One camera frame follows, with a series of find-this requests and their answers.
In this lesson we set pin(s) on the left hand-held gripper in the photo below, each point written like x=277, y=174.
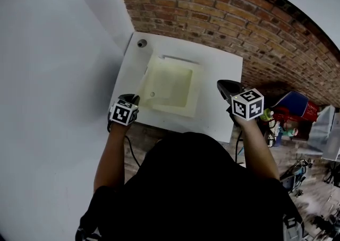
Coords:
x=122, y=113

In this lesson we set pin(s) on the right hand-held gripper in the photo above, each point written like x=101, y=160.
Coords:
x=247, y=104

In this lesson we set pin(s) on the person's left forearm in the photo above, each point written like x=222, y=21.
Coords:
x=111, y=157

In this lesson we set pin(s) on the white table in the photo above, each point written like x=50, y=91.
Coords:
x=220, y=75

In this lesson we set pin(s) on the grey plastic-wrapped boxes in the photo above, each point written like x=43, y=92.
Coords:
x=325, y=133

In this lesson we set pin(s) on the blue chair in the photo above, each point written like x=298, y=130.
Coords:
x=292, y=103

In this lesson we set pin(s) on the green bottle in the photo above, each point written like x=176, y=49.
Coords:
x=267, y=114

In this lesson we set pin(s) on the person's right forearm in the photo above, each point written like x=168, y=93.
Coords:
x=259, y=149

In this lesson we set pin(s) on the black tripod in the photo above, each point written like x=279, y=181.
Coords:
x=332, y=173

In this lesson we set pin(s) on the person's black shirt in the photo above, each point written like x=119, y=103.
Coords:
x=191, y=189

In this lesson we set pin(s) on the cream plastic sink tray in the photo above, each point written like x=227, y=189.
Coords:
x=172, y=83

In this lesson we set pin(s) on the teal plastic item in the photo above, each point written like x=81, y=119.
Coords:
x=289, y=131

